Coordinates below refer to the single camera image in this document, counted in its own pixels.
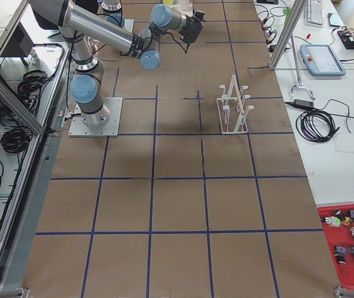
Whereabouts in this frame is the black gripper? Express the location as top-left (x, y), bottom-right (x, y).
top-left (181, 18), bottom-right (203, 43)

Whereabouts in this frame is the white keyboard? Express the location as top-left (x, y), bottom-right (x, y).
top-left (305, 0), bottom-right (324, 27)

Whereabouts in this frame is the black power adapter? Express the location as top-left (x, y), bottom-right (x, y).
top-left (285, 99), bottom-right (314, 110)

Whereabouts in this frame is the blue teach pendant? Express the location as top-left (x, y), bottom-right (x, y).
top-left (299, 45), bottom-right (346, 76)

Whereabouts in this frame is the red parts tray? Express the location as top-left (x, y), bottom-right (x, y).
top-left (318, 204), bottom-right (354, 291)

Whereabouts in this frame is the white wire cup rack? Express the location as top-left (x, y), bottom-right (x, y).
top-left (216, 74), bottom-right (254, 135)

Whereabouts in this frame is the aluminium frame post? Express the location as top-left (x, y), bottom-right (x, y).
top-left (269, 0), bottom-right (306, 70)

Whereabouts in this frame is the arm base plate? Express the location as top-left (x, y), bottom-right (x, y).
top-left (68, 97), bottom-right (123, 137)

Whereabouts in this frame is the coiled black cable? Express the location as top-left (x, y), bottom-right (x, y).
top-left (299, 110), bottom-right (340, 143)

